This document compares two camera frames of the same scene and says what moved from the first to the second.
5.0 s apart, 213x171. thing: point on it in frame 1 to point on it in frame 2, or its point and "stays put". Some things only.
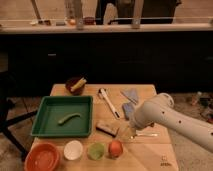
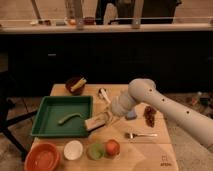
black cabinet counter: (176, 57) stays put
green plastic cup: (96, 151) stays put
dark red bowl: (72, 81) stays put
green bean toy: (64, 120) stays put
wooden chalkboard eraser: (107, 128) to (92, 124)
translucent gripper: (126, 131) to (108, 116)
